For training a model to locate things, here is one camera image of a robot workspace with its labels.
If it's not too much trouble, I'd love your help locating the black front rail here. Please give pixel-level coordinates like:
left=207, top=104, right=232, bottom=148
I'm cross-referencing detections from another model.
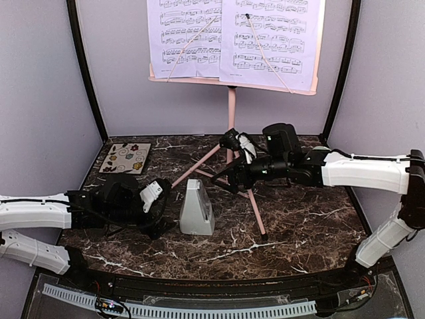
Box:
left=109, top=275, right=320, bottom=298

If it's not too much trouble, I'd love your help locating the grey slotted cable duct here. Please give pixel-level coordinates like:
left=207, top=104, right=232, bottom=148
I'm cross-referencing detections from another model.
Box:
left=41, top=284, right=317, bottom=318

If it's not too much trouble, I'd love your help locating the pale green ceramic bowl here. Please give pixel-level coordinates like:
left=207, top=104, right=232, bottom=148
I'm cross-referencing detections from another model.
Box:
left=312, top=146, right=331, bottom=153

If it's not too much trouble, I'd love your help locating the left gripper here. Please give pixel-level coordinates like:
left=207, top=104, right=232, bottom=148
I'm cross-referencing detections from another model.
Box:
left=104, top=198, right=177, bottom=240

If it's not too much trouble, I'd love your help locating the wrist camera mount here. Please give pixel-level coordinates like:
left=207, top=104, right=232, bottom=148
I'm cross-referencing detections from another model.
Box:
left=139, top=179, right=165, bottom=213
left=219, top=128, right=257, bottom=164

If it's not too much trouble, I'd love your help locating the pink folding music stand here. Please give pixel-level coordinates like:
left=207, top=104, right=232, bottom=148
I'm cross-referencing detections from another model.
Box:
left=147, top=0, right=327, bottom=241

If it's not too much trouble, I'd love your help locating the floral patterned tile coaster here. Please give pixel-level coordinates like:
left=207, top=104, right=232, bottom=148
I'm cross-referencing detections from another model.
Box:
left=99, top=143, right=151, bottom=175

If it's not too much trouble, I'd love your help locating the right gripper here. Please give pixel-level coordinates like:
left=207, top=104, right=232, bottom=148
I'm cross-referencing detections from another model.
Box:
left=211, top=153, right=291, bottom=195

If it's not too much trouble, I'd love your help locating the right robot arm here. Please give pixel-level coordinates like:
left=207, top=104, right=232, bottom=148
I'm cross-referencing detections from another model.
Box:
left=211, top=123, right=424, bottom=288

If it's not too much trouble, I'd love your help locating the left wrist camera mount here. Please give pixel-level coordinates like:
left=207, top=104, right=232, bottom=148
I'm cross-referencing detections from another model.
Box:
left=139, top=179, right=165, bottom=213

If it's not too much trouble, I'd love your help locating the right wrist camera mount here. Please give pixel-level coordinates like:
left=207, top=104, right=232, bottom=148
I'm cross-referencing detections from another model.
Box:
left=219, top=128, right=257, bottom=164

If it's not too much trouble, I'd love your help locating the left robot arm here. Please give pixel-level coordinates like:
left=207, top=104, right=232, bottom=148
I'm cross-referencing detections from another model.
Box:
left=1, top=173, right=174, bottom=290

